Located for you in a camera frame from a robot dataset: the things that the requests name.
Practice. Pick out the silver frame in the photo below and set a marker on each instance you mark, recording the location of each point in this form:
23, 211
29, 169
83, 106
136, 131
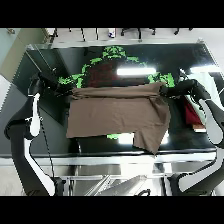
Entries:
100, 159

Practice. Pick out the red garment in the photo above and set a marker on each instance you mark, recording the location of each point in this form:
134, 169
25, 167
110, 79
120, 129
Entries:
191, 115

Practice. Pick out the brown T-shirt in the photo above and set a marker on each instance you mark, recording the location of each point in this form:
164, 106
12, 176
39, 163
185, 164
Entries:
116, 113

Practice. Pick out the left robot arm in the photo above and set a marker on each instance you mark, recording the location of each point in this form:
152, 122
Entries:
20, 133

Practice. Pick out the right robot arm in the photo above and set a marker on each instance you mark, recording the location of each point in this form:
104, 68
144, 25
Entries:
213, 123

